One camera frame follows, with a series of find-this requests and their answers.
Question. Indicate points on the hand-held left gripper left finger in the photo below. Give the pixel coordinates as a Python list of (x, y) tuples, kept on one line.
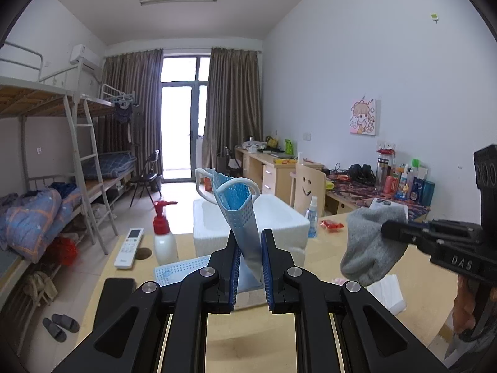
[(235, 279)]

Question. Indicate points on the teal bottle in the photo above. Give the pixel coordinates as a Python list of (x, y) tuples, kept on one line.
[(428, 194)]

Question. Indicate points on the white bottle red pump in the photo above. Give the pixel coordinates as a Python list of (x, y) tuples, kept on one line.
[(165, 243)]

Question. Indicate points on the green bag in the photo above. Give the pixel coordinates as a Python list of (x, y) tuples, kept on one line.
[(289, 146)]

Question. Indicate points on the white tissue pack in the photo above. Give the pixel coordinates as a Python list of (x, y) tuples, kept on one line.
[(386, 295)]

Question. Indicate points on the person's right hand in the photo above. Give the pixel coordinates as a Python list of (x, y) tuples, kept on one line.
[(466, 303)]

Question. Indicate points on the hanging dark clothes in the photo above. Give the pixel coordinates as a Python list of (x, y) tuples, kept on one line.
[(124, 113)]

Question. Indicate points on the black slipper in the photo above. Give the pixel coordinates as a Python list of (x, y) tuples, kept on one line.
[(66, 321), (54, 330)]

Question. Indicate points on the black folding chair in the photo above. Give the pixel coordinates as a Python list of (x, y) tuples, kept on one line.
[(146, 175)]

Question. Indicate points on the yellow cartoon bottle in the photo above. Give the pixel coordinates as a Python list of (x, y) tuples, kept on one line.
[(406, 190)]

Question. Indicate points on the brown curtain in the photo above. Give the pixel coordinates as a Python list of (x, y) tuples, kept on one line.
[(132, 105), (233, 101)]

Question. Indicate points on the glass balcony door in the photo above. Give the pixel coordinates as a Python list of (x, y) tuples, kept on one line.
[(180, 116)]

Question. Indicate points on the plain wooden desk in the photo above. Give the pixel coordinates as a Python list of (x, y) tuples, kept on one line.
[(271, 175)]

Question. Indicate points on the black headphones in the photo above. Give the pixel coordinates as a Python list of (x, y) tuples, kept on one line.
[(361, 173)]

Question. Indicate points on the white foam box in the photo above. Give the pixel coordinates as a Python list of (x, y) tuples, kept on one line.
[(279, 221)]

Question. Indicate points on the dark blue bottle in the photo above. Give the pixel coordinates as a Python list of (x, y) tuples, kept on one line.
[(416, 191)]

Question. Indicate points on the white remote control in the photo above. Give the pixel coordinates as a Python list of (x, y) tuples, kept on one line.
[(129, 248)]

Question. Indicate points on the folded blue quilt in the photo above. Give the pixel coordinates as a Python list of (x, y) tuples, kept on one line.
[(110, 163)]

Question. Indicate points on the yellow black object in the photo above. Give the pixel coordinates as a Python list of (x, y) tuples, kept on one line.
[(271, 142)]

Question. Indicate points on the tall clear bottle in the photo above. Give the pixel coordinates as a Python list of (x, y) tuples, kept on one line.
[(382, 171)]

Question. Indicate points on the metal bunk bed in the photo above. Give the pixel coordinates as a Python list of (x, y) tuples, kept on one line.
[(23, 97), (112, 124)]

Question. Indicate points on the black handbag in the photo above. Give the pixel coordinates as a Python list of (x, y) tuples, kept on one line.
[(227, 163)]

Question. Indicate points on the white wall power outlet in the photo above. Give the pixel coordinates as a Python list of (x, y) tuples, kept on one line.
[(386, 146)]

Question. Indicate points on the cartoon wall poster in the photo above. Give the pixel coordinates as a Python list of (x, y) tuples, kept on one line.
[(364, 115)]

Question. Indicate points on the white paper sheet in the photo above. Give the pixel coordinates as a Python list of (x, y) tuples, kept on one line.
[(378, 203)]

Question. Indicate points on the small pink packet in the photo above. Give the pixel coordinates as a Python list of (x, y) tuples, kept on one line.
[(337, 280)]

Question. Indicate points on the blue face mask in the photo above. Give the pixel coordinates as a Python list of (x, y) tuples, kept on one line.
[(238, 217)]

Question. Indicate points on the beige cloth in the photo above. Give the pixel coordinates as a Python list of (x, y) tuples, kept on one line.
[(39, 287)]

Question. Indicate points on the clear blue spray bottle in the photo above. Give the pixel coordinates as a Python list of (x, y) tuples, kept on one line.
[(311, 219)]

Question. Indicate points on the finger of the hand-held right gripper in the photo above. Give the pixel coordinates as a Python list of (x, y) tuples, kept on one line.
[(454, 224), (400, 231)]

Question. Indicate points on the red snack packet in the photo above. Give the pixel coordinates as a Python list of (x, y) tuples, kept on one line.
[(332, 224)]

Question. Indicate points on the red bag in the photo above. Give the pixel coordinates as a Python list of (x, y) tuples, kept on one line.
[(64, 250)]

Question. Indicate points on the blue plaid quilt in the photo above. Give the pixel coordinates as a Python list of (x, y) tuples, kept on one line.
[(35, 217)]

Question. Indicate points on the green box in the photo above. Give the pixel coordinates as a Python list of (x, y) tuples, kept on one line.
[(416, 164)]

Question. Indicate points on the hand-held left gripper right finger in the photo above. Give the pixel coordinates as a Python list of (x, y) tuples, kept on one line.
[(266, 272)]

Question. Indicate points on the metal bed ladder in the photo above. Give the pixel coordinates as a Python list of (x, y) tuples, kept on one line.
[(87, 171)]

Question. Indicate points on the white air conditioner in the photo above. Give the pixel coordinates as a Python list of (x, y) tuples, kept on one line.
[(86, 56)]

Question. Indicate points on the grey sock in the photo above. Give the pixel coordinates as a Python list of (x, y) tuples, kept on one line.
[(369, 248)]

